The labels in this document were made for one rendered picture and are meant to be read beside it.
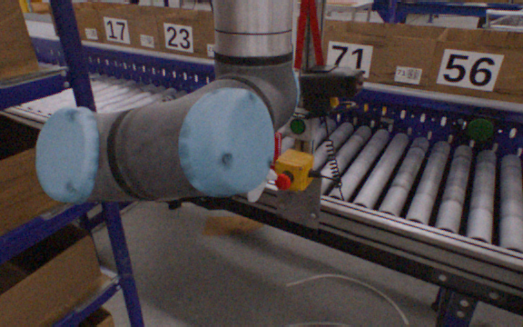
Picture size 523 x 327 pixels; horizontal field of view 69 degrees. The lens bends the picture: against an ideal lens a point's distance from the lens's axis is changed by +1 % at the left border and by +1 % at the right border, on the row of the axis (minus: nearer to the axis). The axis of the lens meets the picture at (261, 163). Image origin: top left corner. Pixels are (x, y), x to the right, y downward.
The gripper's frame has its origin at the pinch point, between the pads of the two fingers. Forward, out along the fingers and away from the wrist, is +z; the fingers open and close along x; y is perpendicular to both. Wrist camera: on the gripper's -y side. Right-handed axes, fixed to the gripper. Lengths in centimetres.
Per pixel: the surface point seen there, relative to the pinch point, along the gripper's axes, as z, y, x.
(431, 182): 52, -8, 28
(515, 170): 68, -19, 46
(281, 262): 110, 49, -24
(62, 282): -14.1, 29.4, -20.0
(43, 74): -27.9, -4.1, -18.9
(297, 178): 20.2, 1.1, 2.4
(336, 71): 9.9, -21.6, 6.7
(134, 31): 72, -35, -118
